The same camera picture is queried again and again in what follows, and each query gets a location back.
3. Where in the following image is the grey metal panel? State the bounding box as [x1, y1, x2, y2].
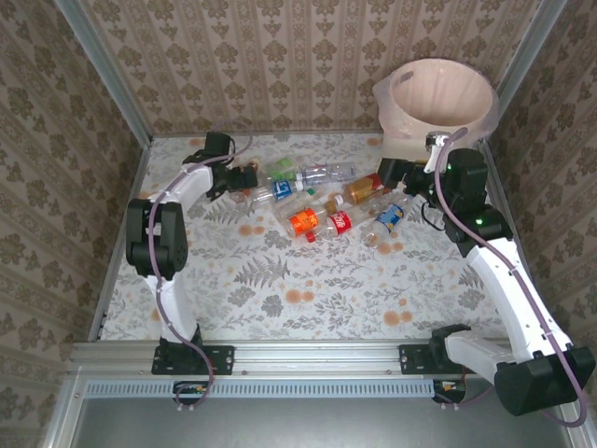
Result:
[44, 396, 584, 448]

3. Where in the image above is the brown coffee label plastic bottle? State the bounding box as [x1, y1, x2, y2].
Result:
[230, 157, 262, 204]

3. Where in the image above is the blue yellow label plastic bottle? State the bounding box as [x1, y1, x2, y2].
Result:
[362, 191, 416, 247]

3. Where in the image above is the long clear plastic bottle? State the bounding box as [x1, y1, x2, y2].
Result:
[298, 161, 356, 185]

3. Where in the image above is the aluminium frame rail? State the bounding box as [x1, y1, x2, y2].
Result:
[148, 129, 386, 139]
[479, 139, 528, 262]
[87, 139, 154, 343]

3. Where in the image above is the round white bin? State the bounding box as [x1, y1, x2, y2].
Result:
[380, 58, 499, 162]

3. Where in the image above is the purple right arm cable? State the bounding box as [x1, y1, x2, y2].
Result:
[433, 126, 590, 428]

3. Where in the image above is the red cola label plastic bottle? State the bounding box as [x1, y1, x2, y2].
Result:
[305, 207, 377, 244]

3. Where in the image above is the green label clear plastic bottle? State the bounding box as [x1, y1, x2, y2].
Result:
[264, 157, 304, 181]

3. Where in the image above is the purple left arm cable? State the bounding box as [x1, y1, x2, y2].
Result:
[147, 119, 256, 414]

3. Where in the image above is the grey slotted cable duct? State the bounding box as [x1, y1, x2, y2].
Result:
[83, 378, 461, 400]

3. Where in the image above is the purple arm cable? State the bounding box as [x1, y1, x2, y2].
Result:
[433, 126, 590, 428]
[147, 119, 256, 414]

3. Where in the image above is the orange label plastic bottle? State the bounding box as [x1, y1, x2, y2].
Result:
[286, 199, 338, 238]

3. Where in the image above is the blue label clear plastic bottle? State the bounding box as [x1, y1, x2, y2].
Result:
[254, 179, 317, 204]

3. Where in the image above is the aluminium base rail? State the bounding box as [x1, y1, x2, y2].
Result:
[69, 340, 514, 377]

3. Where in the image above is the amber tea plastic bottle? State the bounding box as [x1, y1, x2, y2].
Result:
[333, 173, 393, 206]

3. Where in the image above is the aluminium frame post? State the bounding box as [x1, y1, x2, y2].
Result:
[489, 0, 569, 113]
[54, 0, 155, 147]

